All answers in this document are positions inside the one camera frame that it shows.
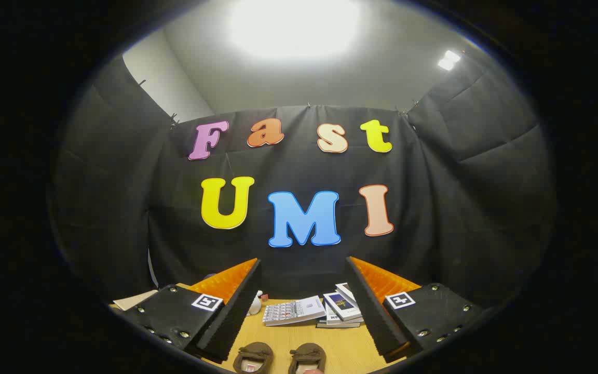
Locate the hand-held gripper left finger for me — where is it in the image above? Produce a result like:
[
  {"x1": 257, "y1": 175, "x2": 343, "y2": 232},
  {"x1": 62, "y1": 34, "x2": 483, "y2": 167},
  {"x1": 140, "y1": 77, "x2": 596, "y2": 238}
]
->
[{"x1": 121, "y1": 258, "x2": 262, "y2": 364}]

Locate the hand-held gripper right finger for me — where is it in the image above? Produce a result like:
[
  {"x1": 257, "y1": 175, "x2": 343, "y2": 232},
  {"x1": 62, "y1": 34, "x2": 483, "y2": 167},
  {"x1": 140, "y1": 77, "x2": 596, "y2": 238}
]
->
[{"x1": 345, "y1": 256, "x2": 484, "y2": 363}]

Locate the brown fuzzy shoe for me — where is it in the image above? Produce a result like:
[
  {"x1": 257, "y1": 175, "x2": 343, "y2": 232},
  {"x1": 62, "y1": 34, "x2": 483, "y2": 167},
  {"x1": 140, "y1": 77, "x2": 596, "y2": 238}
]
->
[
  {"x1": 288, "y1": 343, "x2": 327, "y2": 374},
  {"x1": 233, "y1": 342, "x2": 274, "y2": 374}
]

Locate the beige fabric storage box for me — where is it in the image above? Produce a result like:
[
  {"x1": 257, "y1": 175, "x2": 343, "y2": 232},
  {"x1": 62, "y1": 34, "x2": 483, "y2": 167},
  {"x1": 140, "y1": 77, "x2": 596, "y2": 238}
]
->
[{"x1": 112, "y1": 283, "x2": 192, "y2": 311}]

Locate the white duck plush toy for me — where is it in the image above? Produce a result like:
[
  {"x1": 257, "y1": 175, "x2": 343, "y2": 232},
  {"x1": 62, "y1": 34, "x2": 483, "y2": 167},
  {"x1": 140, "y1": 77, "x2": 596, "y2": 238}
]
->
[{"x1": 247, "y1": 290, "x2": 269, "y2": 316}]

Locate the white book with blue picture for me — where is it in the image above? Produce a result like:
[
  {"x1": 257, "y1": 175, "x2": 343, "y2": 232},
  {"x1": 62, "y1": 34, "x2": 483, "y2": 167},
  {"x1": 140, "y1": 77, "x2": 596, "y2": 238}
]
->
[{"x1": 323, "y1": 292, "x2": 363, "y2": 322}]

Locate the dark grey book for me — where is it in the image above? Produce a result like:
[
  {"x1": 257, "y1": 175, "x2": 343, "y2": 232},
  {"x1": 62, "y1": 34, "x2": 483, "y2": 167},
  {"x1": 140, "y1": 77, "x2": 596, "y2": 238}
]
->
[{"x1": 317, "y1": 319, "x2": 362, "y2": 329}]

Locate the white book with black lettering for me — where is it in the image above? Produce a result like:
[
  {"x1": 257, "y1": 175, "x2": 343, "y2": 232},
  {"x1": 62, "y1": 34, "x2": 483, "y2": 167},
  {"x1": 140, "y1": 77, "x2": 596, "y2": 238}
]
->
[{"x1": 325, "y1": 306, "x2": 364, "y2": 326}]

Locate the white book with patterned cover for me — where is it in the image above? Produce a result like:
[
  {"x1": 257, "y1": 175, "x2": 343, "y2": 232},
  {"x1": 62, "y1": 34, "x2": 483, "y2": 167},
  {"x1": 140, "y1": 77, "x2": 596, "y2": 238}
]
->
[{"x1": 263, "y1": 296, "x2": 327, "y2": 327}]

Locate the small ceiling light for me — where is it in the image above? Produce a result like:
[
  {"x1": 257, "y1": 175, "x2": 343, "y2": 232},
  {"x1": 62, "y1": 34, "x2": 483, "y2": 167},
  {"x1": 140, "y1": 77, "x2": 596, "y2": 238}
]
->
[{"x1": 437, "y1": 49, "x2": 461, "y2": 71}]

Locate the large ceiling light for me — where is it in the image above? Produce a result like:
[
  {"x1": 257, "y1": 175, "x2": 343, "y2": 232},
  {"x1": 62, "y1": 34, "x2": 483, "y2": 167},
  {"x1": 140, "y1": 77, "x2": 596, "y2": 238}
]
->
[{"x1": 229, "y1": 0, "x2": 362, "y2": 60}]

